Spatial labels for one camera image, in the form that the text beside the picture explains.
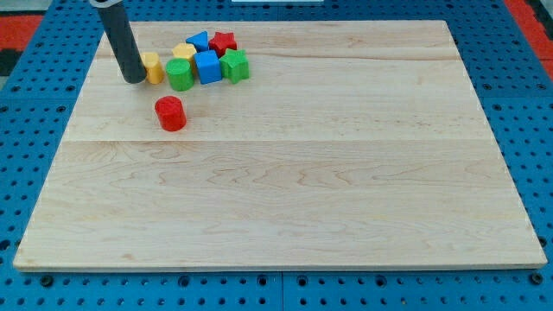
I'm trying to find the yellow heart block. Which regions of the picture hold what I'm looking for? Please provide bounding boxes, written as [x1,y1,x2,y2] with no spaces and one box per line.
[141,52,164,85]

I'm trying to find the light wooden board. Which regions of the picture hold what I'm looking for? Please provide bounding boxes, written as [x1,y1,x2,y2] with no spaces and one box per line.
[13,20,547,272]

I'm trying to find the green star block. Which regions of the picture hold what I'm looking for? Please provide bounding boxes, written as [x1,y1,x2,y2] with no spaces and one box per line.
[219,48,250,84]

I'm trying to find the blue cube block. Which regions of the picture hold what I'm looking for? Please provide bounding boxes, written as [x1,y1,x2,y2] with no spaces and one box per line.
[194,50,222,85]

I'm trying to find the red cylinder block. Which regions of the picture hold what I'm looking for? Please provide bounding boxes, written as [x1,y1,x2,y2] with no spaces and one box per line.
[155,96,187,131]

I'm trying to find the green cylinder block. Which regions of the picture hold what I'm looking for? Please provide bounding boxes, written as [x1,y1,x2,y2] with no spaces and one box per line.
[166,58,194,92]

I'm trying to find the red star block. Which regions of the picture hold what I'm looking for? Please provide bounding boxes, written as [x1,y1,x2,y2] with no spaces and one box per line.
[208,32,238,58]

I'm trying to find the blue triangle block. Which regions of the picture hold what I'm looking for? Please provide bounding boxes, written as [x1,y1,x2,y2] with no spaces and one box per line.
[185,31,209,52]

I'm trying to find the yellow hexagon block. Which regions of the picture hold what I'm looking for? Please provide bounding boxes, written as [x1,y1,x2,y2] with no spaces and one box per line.
[172,43,197,63]

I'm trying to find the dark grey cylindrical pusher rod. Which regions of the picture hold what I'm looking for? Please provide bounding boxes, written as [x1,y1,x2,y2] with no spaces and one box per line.
[89,0,146,84]

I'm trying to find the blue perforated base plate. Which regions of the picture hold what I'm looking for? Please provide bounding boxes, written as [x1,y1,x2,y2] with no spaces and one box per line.
[1,0,552,310]

